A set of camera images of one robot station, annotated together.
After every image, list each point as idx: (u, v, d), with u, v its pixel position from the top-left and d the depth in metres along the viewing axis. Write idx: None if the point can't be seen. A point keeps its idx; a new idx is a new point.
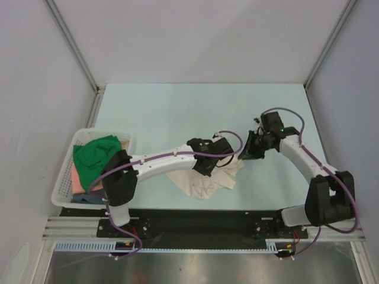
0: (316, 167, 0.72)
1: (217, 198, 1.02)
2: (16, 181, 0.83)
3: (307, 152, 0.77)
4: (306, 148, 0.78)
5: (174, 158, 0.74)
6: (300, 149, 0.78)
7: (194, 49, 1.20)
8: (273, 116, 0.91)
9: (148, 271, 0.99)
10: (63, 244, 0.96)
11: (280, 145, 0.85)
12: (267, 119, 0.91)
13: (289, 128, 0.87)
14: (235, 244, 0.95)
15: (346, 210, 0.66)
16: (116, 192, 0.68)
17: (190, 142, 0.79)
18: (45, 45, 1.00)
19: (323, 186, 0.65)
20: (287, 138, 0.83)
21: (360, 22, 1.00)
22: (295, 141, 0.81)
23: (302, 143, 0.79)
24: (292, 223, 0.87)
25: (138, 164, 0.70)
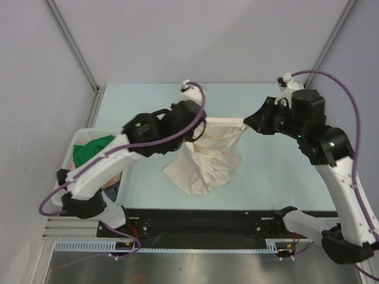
0: (364, 226, 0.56)
1: (217, 198, 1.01)
2: (16, 182, 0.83)
3: (359, 200, 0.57)
4: (359, 192, 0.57)
5: (105, 161, 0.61)
6: (352, 193, 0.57)
7: (194, 50, 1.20)
8: (318, 106, 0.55)
9: (148, 271, 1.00)
10: (63, 244, 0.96)
11: (321, 166, 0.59)
12: (306, 111, 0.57)
13: (336, 132, 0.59)
14: (235, 244, 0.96)
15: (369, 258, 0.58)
16: (79, 209, 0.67)
17: (127, 129, 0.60)
18: (45, 45, 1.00)
19: (365, 252, 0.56)
20: (340, 165, 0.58)
21: (360, 22, 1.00)
22: (344, 173, 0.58)
23: (355, 184, 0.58)
24: (293, 229, 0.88)
25: (70, 184, 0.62)
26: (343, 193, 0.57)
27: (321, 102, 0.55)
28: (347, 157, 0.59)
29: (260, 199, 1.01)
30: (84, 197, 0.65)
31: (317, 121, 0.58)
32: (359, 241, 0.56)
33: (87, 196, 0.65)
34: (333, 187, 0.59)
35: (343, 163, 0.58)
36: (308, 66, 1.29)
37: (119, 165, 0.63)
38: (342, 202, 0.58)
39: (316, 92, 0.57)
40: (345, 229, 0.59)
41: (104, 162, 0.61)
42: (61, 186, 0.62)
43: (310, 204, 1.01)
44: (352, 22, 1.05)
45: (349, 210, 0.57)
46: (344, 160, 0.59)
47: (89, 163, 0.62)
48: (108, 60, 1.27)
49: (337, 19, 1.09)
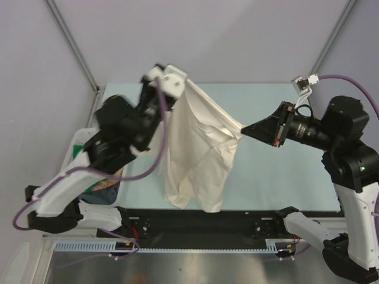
0: (375, 251, 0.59)
1: (218, 199, 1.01)
2: (14, 183, 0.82)
3: (375, 228, 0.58)
4: (378, 220, 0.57)
5: (66, 181, 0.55)
6: (371, 221, 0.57)
7: (193, 49, 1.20)
8: (362, 125, 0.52)
9: (148, 271, 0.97)
10: (63, 244, 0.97)
11: (344, 190, 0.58)
12: (347, 128, 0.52)
13: (365, 149, 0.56)
14: (235, 244, 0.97)
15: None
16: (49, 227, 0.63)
17: (85, 146, 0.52)
18: (44, 44, 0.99)
19: (370, 275, 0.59)
20: (366, 193, 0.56)
21: (362, 23, 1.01)
22: (369, 200, 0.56)
23: (377, 215, 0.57)
24: (293, 231, 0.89)
25: (36, 203, 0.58)
26: (362, 221, 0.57)
27: (365, 119, 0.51)
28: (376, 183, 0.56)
29: (261, 199, 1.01)
30: (52, 215, 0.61)
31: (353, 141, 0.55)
32: (366, 266, 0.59)
33: (54, 212, 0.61)
34: (354, 210, 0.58)
35: (368, 187, 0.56)
36: (308, 65, 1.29)
37: (82, 187, 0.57)
38: (360, 229, 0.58)
39: (357, 103, 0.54)
40: (353, 249, 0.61)
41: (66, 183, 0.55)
42: (26, 206, 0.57)
43: (309, 204, 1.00)
44: (354, 22, 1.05)
45: (365, 239, 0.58)
46: (370, 185, 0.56)
47: (51, 181, 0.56)
48: (108, 59, 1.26)
49: (337, 19, 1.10)
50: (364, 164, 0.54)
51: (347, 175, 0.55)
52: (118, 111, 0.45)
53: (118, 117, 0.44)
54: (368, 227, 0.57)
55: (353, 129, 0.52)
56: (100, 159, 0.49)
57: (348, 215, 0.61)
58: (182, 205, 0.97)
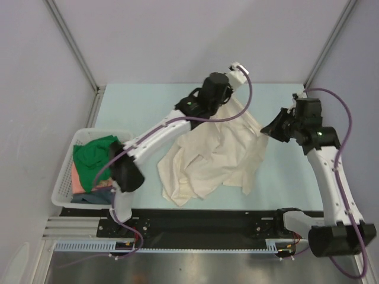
0: (341, 208, 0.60)
1: (218, 199, 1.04)
2: (14, 183, 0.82)
3: (337, 184, 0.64)
4: (339, 175, 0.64)
5: (164, 129, 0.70)
6: (331, 174, 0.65)
7: (193, 50, 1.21)
8: (314, 106, 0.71)
9: (148, 272, 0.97)
10: (64, 244, 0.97)
11: (309, 152, 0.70)
12: (305, 108, 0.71)
13: (328, 129, 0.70)
14: (235, 244, 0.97)
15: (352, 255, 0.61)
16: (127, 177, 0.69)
17: (177, 106, 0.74)
18: (44, 45, 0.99)
19: (338, 231, 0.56)
20: (323, 150, 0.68)
21: (360, 23, 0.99)
22: (327, 158, 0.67)
23: (336, 169, 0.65)
24: (291, 228, 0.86)
25: (132, 149, 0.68)
26: (325, 177, 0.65)
27: (316, 103, 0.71)
28: (334, 149, 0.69)
29: (260, 199, 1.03)
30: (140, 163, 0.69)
31: (312, 119, 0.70)
32: (333, 221, 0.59)
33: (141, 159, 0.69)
34: (318, 171, 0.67)
35: (327, 149, 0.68)
36: (308, 66, 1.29)
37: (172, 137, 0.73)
38: (325, 185, 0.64)
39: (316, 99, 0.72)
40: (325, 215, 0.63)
41: (163, 132, 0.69)
42: (123, 152, 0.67)
43: (308, 205, 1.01)
44: (353, 23, 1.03)
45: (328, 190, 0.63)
46: (328, 148, 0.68)
47: (148, 132, 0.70)
48: (108, 60, 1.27)
49: (333, 26, 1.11)
50: (324, 135, 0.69)
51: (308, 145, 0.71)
52: (218, 78, 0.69)
53: (212, 83, 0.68)
54: (329, 180, 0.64)
55: (306, 107, 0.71)
56: (197, 110, 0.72)
57: (317, 181, 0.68)
58: (180, 202, 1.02)
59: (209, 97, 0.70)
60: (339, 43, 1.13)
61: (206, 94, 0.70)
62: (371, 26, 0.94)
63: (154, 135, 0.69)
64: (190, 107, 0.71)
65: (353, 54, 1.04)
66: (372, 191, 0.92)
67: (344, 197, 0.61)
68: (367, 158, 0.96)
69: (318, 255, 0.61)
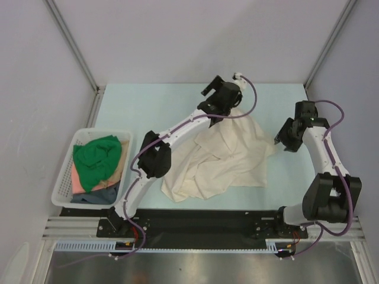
0: (329, 164, 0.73)
1: (218, 199, 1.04)
2: (15, 182, 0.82)
3: (327, 148, 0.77)
4: (328, 142, 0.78)
5: (192, 123, 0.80)
6: (321, 142, 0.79)
7: (193, 51, 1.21)
8: (308, 105, 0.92)
9: (148, 272, 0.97)
10: (64, 244, 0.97)
11: (303, 133, 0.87)
12: (301, 107, 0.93)
13: (320, 119, 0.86)
14: (236, 244, 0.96)
15: (343, 214, 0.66)
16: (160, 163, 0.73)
17: (200, 106, 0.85)
18: (44, 45, 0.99)
19: (325, 181, 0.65)
20: (314, 128, 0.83)
21: (360, 23, 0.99)
22: (318, 133, 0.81)
23: (325, 138, 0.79)
24: (289, 222, 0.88)
25: (166, 138, 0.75)
26: (317, 145, 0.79)
27: (311, 103, 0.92)
28: (324, 129, 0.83)
29: (260, 199, 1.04)
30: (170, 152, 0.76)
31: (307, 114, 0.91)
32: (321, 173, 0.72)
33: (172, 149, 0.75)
34: (312, 144, 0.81)
35: (317, 127, 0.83)
36: (307, 66, 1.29)
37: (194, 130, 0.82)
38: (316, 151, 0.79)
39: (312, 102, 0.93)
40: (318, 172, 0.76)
41: (189, 126, 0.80)
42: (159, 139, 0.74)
43: None
44: (353, 23, 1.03)
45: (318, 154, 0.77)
46: (319, 128, 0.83)
47: (178, 125, 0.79)
48: (108, 60, 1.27)
49: (332, 27, 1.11)
50: (315, 120, 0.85)
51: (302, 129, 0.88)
52: (231, 87, 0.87)
53: (230, 90, 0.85)
54: (319, 147, 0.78)
55: (301, 107, 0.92)
56: (215, 110, 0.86)
57: (312, 155, 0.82)
58: (177, 199, 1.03)
59: (225, 101, 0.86)
60: (338, 44, 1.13)
61: (222, 99, 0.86)
62: (370, 26, 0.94)
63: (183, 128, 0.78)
64: (210, 107, 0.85)
65: (352, 55, 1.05)
66: (372, 191, 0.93)
67: (331, 155, 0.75)
68: (367, 158, 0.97)
69: (309, 218, 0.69)
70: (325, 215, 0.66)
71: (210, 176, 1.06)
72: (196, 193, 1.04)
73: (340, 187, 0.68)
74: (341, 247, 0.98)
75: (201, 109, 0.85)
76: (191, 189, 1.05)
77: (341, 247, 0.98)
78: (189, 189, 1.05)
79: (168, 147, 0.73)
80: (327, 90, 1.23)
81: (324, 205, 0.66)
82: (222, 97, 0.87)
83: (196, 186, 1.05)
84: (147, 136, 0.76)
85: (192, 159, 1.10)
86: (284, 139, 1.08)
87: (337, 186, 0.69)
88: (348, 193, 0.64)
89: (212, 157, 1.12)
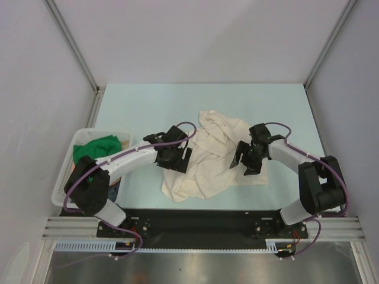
0: (302, 157, 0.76)
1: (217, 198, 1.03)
2: (15, 183, 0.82)
3: (292, 148, 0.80)
4: (292, 144, 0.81)
5: (136, 153, 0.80)
6: (286, 147, 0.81)
7: (194, 50, 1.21)
8: (260, 126, 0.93)
9: (148, 273, 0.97)
10: (63, 244, 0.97)
11: (269, 152, 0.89)
12: (254, 131, 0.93)
13: (276, 135, 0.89)
14: (236, 244, 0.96)
15: (341, 194, 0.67)
16: (95, 195, 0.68)
17: (147, 138, 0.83)
18: (44, 44, 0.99)
19: (309, 169, 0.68)
20: (275, 142, 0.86)
21: (360, 23, 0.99)
22: (280, 142, 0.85)
23: (287, 142, 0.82)
24: (292, 220, 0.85)
25: (106, 164, 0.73)
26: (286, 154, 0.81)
27: (260, 123, 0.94)
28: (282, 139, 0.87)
29: (261, 200, 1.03)
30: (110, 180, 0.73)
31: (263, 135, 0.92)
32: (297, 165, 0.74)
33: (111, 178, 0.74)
34: (280, 154, 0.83)
35: (277, 142, 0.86)
36: (308, 67, 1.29)
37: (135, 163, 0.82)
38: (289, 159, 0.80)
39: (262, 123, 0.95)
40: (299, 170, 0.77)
41: (134, 155, 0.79)
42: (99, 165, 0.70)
43: None
44: (353, 23, 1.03)
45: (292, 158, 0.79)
46: (278, 141, 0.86)
47: (123, 152, 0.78)
48: (108, 59, 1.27)
49: (333, 27, 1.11)
50: (271, 137, 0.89)
51: (267, 150, 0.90)
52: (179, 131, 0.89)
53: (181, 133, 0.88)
54: (285, 151, 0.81)
55: (256, 133, 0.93)
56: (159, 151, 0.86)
57: (285, 161, 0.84)
58: (177, 199, 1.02)
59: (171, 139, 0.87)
60: (337, 45, 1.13)
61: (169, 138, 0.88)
62: (370, 27, 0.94)
63: (125, 157, 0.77)
64: (157, 139, 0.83)
65: (353, 55, 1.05)
66: (372, 191, 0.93)
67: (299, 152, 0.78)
68: (367, 159, 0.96)
69: (314, 212, 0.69)
70: (328, 203, 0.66)
71: (211, 173, 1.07)
72: (196, 193, 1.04)
73: (323, 171, 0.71)
74: (341, 247, 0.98)
75: (148, 140, 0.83)
76: (190, 189, 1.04)
77: (341, 247, 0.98)
78: (188, 187, 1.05)
79: (107, 176, 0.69)
80: (328, 90, 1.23)
81: (321, 193, 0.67)
82: (170, 136, 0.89)
83: (196, 184, 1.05)
84: (80, 163, 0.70)
85: (193, 158, 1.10)
86: (245, 163, 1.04)
87: (320, 171, 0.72)
88: (334, 172, 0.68)
89: (211, 155, 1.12)
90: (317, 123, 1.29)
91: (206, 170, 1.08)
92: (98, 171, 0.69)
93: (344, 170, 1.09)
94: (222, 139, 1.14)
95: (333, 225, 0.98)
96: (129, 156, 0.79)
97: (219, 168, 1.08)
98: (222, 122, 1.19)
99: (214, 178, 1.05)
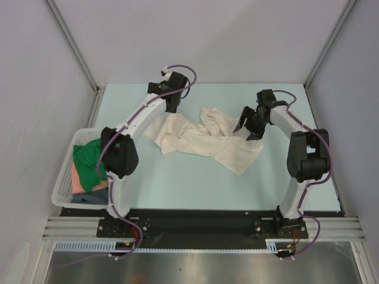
0: (298, 126, 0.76)
1: (217, 198, 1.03)
2: (14, 182, 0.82)
3: (292, 118, 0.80)
4: (292, 112, 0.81)
5: (147, 109, 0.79)
6: (286, 115, 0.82)
7: (194, 51, 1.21)
8: (267, 92, 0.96)
9: (148, 271, 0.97)
10: (63, 244, 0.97)
11: (270, 116, 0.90)
12: (261, 95, 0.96)
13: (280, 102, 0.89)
14: (235, 244, 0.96)
15: (323, 164, 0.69)
16: (126, 158, 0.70)
17: (151, 89, 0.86)
18: (44, 45, 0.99)
19: (299, 138, 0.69)
20: (279, 106, 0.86)
21: (360, 23, 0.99)
22: (282, 108, 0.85)
23: (288, 109, 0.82)
24: (288, 213, 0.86)
25: (125, 130, 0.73)
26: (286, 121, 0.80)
27: (268, 89, 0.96)
28: (285, 106, 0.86)
29: (262, 200, 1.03)
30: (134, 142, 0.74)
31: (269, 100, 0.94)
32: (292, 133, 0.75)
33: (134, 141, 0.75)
34: (280, 119, 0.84)
35: (279, 109, 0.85)
36: (307, 67, 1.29)
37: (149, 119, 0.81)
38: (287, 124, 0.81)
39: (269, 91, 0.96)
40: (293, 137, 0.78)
41: (145, 112, 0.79)
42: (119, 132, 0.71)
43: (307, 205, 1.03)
44: (353, 23, 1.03)
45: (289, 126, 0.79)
46: (280, 106, 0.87)
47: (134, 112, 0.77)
48: (108, 59, 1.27)
49: (332, 28, 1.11)
50: (275, 102, 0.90)
51: (268, 115, 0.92)
52: (179, 78, 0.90)
53: (182, 80, 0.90)
54: (285, 118, 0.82)
55: (260, 97, 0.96)
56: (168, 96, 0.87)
57: (283, 128, 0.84)
58: (165, 150, 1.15)
59: (176, 86, 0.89)
60: (337, 45, 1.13)
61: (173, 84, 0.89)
62: (370, 27, 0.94)
63: (139, 116, 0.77)
64: (161, 87, 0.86)
65: (352, 55, 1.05)
66: (372, 191, 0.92)
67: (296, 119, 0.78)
68: (367, 158, 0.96)
69: (296, 177, 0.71)
70: (308, 169, 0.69)
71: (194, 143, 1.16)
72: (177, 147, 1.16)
73: (314, 141, 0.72)
74: (341, 247, 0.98)
75: (152, 92, 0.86)
76: (174, 143, 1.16)
77: (341, 247, 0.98)
78: (172, 142, 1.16)
79: (131, 139, 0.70)
80: (327, 90, 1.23)
81: (307, 159, 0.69)
82: (173, 82, 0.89)
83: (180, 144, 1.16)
84: (103, 132, 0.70)
85: (189, 125, 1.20)
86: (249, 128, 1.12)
87: (311, 141, 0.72)
88: (323, 143, 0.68)
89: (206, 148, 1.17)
90: (317, 123, 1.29)
91: (192, 139, 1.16)
92: (122, 138, 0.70)
93: (344, 170, 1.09)
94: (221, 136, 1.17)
95: (333, 225, 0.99)
96: (142, 114, 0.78)
97: (206, 142, 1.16)
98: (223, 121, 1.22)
99: (198, 147, 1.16)
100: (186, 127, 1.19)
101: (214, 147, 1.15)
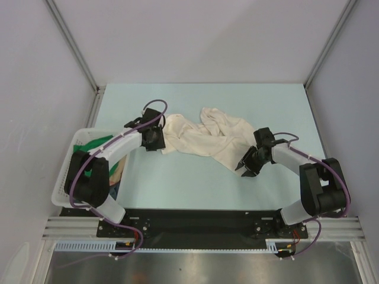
0: (304, 158, 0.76)
1: (218, 197, 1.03)
2: (14, 183, 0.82)
3: (296, 151, 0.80)
4: (295, 148, 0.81)
5: (124, 139, 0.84)
6: (289, 150, 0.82)
7: (194, 51, 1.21)
8: (264, 131, 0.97)
9: (148, 272, 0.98)
10: (63, 244, 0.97)
11: (272, 154, 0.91)
12: (259, 134, 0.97)
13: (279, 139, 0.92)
14: (235, 244, 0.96)
15: (342, 196, 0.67)
16: (97, 183, 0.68)
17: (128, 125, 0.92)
18: (44, 45, 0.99)
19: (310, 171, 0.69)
20: (279, 145, 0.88)
21: (360, 23, 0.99)
22: (283, 146, 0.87)
23: (289, 145, 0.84)
24: (291, 220, 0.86)
25: (100, 153, 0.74)
26: (289, 155, 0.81)
27: (265, 128, 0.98)
28: (284, 144, 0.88)
29: (260, 200, 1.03)
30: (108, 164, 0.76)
31: (267, 140, 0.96)
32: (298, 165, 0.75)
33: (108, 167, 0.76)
34: (283, 156, 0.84)
35: (281, 146, 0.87)
36: (308, 66, 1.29)
37: (124, 149, 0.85)
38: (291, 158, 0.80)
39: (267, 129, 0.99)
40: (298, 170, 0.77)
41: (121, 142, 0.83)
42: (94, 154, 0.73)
43: None
44: (353, 23, 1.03)
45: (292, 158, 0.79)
46: (280, 144, 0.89)
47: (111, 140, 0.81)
48: (108, 59, 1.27)
49: (333, 28, 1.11)
50: (275, 142, 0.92)
51: (270, 154, 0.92)
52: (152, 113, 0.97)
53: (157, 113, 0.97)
54: (288, 154, 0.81)
55: (259, 138, 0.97)
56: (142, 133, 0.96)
57: (287, 164, 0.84)
58: (165, 151, 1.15)
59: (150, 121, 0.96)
60: (337, 44, 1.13)
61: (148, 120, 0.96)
62: (371, 26, 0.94)
63: (114, 145, 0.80)
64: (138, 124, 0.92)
65: (352, 55, 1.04)
66: (372, 191, 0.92)
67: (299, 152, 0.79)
68: (367, 158, 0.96)
69: (315, 213, 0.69)
70: (328, 205, 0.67)
71: (193, 142, 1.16)
72: (177, 147, 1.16)
73: (325, 173, 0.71)
74: (341, 247, 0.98)
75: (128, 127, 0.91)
76: (174, 144, 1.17)
77: (341, 247, 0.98)
78: (172, 143, 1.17)
79: (104, 161, 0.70)
80: (327, 90, 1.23)
81: (324, 194, 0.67)
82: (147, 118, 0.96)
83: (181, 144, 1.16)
84: (75, 156, 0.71)
85: (189, 125, 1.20)
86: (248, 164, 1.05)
87: (322, 174, 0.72)
88: (336, 175, 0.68)
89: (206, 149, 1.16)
90: (317, 123, 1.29)
91: (192, 139, 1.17)
92: (95, 161, 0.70)
93: (344, 170, 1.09)
94: (222, 138, 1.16)
95: (333, 225, 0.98)
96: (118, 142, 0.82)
97: (206, 142, 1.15)
98: (223, 119, 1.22)
99: (198, 147, 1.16)
100: (186, 127, 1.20)
101: (214, 147, 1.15)
